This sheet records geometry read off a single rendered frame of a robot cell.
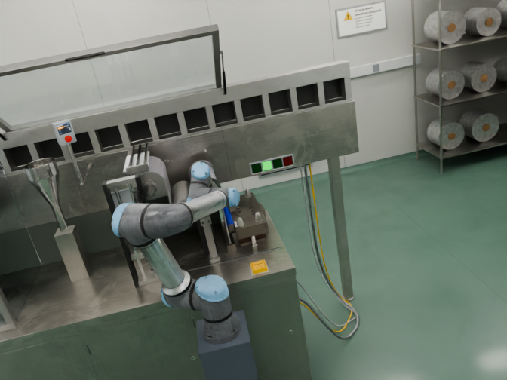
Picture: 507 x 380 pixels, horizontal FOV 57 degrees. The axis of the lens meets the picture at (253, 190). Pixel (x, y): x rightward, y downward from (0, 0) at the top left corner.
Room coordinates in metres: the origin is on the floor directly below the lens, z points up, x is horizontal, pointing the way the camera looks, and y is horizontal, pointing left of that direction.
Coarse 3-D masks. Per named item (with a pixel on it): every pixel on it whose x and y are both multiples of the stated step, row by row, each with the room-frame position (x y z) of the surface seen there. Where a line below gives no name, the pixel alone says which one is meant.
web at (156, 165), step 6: (150, 156) 2.30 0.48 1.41; (150, 162) 2.20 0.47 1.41; (156, 162) 2.22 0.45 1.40; (162, 162) 2.29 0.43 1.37; (150, 168) 2.11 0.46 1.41; (156, 168) 2.13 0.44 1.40; (162, 168) 2.19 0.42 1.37; (210, 168) 2.29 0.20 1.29; (162, 174) 2.11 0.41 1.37; (210, 174) 2.18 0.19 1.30; (168, 180) 2.29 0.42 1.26; (168, 186) 2.19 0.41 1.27; (168, 192) 2.10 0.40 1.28; (168, 198) 2.07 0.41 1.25
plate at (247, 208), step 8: (240, 200) 2.40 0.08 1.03; (248, 200) 2.38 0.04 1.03; (256, 200) 2.36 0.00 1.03; (240, 208) 2.29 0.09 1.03; (248, 208) 2.28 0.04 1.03; (256, 208) 2.26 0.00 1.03; (232, 216) 2.21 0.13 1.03; (240, 216) 2.20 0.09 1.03; (248, 216) 2.18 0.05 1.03; (264, 216) 2.14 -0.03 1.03; (248, 224) 2.10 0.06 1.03; (256, 224) 2.08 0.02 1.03; (264, 224) 2.08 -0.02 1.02; (240, 232) 2.07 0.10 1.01; (248, 232) 2.07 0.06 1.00; (256, 232) 2.08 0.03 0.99; (264, 232) 2.08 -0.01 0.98
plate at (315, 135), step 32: (256, 128) 2.45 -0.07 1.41; (288, 128) 2.47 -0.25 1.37; (320, 128) 2.49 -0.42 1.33; (352, 128) 2.51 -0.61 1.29; (96, 160) 2.36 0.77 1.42; (192, 160) 2.41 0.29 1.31; (224, 160) 2.43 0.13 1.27; (256, 160) 2.45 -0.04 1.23; (320, 160) 2.49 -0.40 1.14; (32, 192) 2.32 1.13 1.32; (64, 192) 2.34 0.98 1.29; (96, 192) 2.36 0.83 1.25; (32, 224) 2.32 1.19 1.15
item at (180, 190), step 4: (176, 184) 2.31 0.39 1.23; (180, 184) 2.28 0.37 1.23; (184, 184) 2.28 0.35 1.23; (188, 184) 2.29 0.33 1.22; (172, 188) 2.32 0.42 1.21; (176, 188) 2.25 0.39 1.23; (180, 188) 2.22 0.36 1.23; (184, 188) 2.22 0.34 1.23; (188, 188) 2.23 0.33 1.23; (172, 192) 2.27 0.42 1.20; (176, 192) 2.20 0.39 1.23; (180, 192) 2.17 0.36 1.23; (184, 192) 2.16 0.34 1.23; (188, 192) 2.17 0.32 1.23; (172, 196) 2.23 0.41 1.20; (176, 196) 2.15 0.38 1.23; (180, 196) 2.12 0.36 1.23; (184, 196) 2.12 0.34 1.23; (172, 200) 2.19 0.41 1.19; (176, 200) 2.11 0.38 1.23; (180, 200) 2.08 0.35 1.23; (184, 200) 2.08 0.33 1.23
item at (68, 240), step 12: (48, 180) 2.07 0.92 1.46; (48, 192) 2.08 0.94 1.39; (60, 216) 2.11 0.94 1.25; (60, 228) 2.10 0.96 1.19; (72, 228) 2.12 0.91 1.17; (60, 240) 2.08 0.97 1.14; (72, 240) 2.08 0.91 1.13; (60, 252) 2.07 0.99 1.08; (72, 252) 2.08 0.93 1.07; (84, 252) 2.16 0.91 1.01; (72, 264) 2.08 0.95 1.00; (84, 264) 2.09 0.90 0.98; (72, 276) 2.07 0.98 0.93; (84, 276) 2.08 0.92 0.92
